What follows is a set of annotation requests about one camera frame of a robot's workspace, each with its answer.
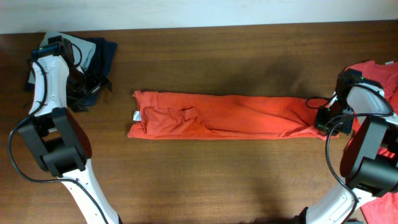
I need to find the folded light grey garment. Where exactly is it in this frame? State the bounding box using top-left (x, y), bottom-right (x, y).
top-left (39, 31), bottom-right (96, 70)

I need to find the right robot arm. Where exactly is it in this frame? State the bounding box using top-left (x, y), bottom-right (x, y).
top-left (292, 68), bottom-right (397, 224)

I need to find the red garment at right edge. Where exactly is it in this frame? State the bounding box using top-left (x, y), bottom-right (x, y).
top-left (348, 60), bottom-right (397, 224)

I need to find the black camera cable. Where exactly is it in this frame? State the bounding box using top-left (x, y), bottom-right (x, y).
top-left (7, 42), bottom-right (109, 224)
top-left (304, 83), bottom-right (396, 224)

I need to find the right black camera cable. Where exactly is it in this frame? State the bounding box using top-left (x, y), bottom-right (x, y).
top-left (304, 83), bottom-right (396, 224)

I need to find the left black camera cable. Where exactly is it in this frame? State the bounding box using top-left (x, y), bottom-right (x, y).
top-left (7, 42), bottom-right (109, 224)

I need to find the folded dark navy garment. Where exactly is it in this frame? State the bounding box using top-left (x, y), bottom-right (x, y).
top-left (29, 36), bottom-right (117, 116)

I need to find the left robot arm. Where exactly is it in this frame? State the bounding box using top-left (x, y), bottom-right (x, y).
top-left (7, 35), bottom-right (122, 223)

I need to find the red printed soccer t-shirt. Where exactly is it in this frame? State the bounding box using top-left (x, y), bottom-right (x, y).
top-left (127, 91), bottom-right (326, 140)

